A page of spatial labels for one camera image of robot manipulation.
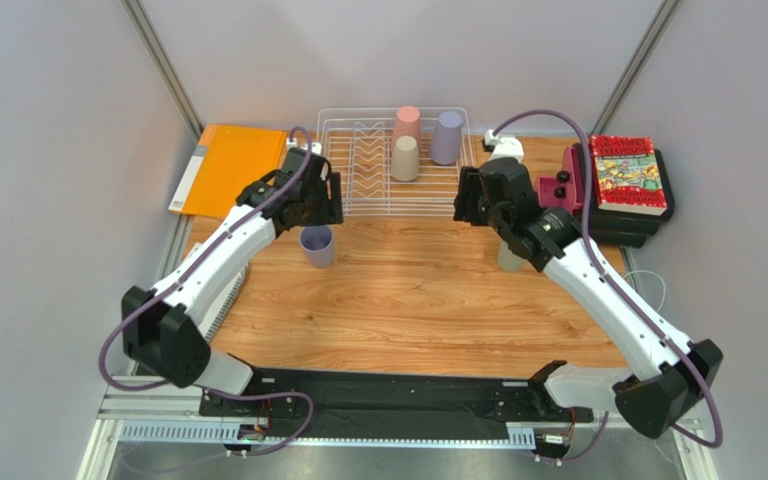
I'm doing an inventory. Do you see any black tray stack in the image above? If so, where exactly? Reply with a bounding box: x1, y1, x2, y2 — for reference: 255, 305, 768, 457
581, 147, 676, 248

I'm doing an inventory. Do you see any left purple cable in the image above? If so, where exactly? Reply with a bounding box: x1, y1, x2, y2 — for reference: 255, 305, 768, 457
97, 126, 315, 461

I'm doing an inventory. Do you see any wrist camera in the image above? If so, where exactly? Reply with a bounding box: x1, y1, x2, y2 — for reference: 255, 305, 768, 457
285, 139, 323, 156
482, 129, 524, 163

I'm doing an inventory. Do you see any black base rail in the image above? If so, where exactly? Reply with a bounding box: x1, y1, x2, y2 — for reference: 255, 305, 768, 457
199, 368, 595, 440

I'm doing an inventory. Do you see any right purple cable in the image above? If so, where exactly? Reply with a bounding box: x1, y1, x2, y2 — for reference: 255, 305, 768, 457
490, 109, 725, 465

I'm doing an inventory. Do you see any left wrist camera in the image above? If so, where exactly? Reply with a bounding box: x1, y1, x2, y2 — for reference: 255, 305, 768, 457
285, 139, 323, 156

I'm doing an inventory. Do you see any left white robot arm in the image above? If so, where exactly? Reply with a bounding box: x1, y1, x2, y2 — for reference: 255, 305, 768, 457
115, 147, 343, 395

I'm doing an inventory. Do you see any purple cable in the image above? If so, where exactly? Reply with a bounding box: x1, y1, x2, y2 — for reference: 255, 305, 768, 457
490, 109, 725, 465
97, 126, 315, 461

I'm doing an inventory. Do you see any white wire dish rack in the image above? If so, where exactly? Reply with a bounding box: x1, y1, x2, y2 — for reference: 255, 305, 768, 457
316, 106, 476, 218

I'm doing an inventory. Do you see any pink cup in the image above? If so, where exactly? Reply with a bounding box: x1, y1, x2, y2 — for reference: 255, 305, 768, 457
391, 105, 422, 145

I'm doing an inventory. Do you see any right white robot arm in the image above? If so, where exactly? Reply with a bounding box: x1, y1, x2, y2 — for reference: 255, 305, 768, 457
454, 158, 724, 439

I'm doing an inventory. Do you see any purple cup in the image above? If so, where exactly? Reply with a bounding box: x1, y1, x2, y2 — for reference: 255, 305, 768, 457
429, 111, 463, 165
299, 225, 336, 268

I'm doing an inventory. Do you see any green cup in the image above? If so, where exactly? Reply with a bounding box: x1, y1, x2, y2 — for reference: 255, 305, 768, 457
497, 241, 526, 272

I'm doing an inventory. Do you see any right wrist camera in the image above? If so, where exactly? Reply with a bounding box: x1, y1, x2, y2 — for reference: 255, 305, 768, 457
482, 129, 524, 163

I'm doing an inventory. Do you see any white cable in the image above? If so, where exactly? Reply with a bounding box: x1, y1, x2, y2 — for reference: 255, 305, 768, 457
623, 269, 668, 321

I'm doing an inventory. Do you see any beige cup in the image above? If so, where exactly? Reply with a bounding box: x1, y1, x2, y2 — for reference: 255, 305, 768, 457
390, 135, 420, 182

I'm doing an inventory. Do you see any orange folder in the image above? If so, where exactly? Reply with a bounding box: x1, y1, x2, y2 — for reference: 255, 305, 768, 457
168, 123, 287, 219

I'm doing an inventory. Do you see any red book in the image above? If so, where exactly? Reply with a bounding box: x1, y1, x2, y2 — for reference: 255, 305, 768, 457
589, 135, 668, 216

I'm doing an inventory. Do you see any magenta plastic holder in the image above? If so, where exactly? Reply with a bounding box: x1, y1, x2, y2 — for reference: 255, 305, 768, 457
533, 143, 585, 216

